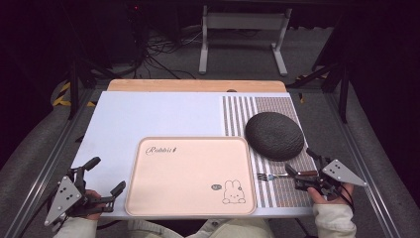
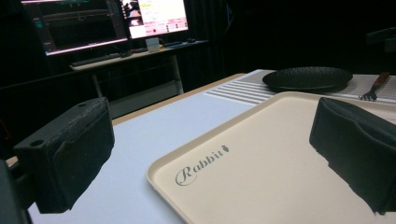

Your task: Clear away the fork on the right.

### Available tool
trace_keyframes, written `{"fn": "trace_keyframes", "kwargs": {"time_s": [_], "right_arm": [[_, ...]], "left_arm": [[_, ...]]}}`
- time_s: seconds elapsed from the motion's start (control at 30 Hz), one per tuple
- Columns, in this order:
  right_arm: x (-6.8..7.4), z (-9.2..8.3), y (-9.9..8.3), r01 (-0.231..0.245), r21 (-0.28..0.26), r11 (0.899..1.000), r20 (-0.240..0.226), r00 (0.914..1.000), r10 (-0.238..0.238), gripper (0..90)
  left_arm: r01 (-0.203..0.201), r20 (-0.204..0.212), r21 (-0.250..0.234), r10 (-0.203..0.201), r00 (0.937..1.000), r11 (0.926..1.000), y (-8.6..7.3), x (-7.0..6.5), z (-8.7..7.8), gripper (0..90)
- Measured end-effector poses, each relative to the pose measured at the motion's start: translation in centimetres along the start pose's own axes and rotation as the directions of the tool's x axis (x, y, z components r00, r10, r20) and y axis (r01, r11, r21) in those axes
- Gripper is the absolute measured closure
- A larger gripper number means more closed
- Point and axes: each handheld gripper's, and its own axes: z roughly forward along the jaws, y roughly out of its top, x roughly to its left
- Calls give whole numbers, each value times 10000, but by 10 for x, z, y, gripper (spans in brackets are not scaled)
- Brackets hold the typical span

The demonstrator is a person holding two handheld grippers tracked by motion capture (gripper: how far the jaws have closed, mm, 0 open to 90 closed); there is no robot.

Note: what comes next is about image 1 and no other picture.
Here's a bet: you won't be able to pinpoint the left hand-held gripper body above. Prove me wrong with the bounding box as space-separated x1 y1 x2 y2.
44 166 116 230

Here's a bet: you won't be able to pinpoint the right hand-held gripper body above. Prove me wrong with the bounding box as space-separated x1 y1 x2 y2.
293 159 368 199

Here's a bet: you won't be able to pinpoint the fork with brown handle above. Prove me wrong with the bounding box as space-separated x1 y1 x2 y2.
257 170 319 182

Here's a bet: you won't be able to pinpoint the person's right hand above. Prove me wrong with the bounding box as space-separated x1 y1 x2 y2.
306 182 356 206

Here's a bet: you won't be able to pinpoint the person's left hand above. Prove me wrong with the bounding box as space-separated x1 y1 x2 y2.
84 189 111 221

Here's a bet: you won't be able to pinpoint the dark textured round plate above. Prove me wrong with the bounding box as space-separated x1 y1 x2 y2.
244 111 305 163

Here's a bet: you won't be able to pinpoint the pink tray with rabbit print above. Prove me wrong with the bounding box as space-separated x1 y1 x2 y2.
124 136 259 218

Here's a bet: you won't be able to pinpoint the black stand leg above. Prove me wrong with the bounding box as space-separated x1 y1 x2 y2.
286 60 352 124
66 58 115 121

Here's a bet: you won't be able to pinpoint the yellow black floor tape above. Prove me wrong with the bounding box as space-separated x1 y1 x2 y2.
52 81 97 108

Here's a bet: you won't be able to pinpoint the light blue striped placemat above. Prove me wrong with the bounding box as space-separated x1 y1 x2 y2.
70 90 315 220

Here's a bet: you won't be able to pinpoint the person's light clothing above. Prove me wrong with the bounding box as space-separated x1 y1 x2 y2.
127 217 275 238

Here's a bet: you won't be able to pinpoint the aluminium rail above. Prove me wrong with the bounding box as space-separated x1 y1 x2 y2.
325 93 402 238
2 88 97 238

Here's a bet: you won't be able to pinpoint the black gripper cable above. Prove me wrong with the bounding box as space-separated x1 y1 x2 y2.
338 183 357 214

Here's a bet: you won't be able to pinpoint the black floor cables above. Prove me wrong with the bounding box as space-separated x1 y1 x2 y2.
140 28 203 80

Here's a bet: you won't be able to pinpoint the white metal stand frame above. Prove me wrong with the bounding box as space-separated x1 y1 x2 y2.
197 4 293 77

